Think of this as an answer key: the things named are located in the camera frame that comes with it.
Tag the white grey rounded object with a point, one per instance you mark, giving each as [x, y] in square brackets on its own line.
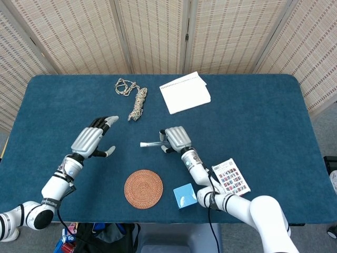
[333, 179]

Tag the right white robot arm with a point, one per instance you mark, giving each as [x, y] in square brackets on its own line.
[263, 210]

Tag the blue carpet table cover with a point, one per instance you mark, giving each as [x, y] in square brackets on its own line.
[263, 118]

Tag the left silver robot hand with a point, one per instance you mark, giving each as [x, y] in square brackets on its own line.
[87, 141]

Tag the black box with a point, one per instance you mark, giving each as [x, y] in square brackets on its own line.
[330, 163]

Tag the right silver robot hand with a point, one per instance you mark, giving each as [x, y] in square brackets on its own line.
[177, 138]

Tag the light blue cardboard box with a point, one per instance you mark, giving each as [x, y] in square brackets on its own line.
[184, 197]

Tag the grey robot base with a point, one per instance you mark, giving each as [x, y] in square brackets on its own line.
[181, 238]

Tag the red blue white package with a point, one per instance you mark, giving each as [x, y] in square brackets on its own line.
[69, 238]

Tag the bamboo folding screen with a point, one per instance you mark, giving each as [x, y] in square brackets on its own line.
[79, 31]

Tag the white spiral notebook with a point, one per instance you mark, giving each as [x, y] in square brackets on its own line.
[185, 93]

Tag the black flat bar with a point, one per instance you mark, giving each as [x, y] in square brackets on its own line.
[297, 224]

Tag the clear glass tube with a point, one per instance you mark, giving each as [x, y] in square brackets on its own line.
[154, 144]

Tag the round woven rattan coaster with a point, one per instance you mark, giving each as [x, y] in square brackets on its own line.
[143, 189]

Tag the black backpack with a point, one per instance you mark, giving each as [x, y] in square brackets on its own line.
[105, 238]

